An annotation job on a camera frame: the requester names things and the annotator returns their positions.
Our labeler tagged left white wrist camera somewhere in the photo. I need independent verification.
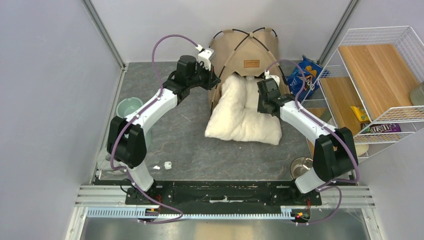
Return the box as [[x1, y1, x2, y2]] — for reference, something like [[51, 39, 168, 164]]
[[195, 44, 215, 71]]

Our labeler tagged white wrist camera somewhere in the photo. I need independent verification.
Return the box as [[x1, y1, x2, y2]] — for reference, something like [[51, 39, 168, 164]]
[[195, 44, 215, 71], [264, 70, 281, 86]]

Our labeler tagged mint green bowl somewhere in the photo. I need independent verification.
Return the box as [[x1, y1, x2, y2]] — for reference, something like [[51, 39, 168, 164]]
[[115, 97, 153, 149]]

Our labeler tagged black tent pole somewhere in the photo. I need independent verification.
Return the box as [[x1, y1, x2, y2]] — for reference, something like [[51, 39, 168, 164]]
[[207, 27, 289, 115]]

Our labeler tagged clear glass jar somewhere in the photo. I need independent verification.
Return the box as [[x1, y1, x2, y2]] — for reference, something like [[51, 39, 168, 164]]
[[409, 82, 424, 106]]

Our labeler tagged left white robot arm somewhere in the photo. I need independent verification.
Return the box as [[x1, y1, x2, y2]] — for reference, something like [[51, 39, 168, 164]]
[[106, 53, 220, 192]]

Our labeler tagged grey toilet paper roll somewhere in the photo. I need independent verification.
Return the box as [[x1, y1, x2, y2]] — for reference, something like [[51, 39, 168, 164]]
[[96, 147, 125, 175]]

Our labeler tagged steel pet bowl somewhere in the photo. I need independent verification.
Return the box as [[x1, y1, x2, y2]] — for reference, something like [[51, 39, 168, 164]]
[[290, 157, 313, 179]]

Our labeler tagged purple candy bag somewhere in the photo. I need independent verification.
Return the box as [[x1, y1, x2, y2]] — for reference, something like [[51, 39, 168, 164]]
[[361, 123, 402, 134]]

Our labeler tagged small white plastic cap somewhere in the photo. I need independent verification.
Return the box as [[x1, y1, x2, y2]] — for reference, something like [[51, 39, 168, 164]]
[[164, 161, 172, 170]]

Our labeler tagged cream round object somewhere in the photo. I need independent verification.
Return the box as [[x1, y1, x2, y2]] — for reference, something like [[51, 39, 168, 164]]
[[355, 144, 369, 158]]

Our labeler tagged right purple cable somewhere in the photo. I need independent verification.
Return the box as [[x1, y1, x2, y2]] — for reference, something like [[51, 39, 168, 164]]
[[264, 59, 361, 226]]

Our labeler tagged yellow snack packet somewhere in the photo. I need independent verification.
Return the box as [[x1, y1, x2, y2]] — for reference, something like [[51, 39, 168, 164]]
[[350, 106, 370, 122]]

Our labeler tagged blue chip bag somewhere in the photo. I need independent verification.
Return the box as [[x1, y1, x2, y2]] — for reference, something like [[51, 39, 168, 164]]
[[286, 55, 323, 102]]

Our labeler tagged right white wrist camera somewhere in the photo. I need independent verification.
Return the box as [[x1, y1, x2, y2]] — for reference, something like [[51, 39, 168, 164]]
[[264, 70, 281, 86]]

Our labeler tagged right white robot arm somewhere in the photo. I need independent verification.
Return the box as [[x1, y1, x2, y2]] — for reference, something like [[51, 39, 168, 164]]
[[257, 78, 359, 194]]

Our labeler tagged white wire shelf rack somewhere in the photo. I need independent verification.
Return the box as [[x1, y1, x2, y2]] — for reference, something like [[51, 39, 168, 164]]
[[301, 26, 424, 162]]

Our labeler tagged white fluffy pillow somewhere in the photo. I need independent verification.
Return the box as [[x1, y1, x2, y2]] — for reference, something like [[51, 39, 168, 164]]
[[204, 73, 282, 146]]

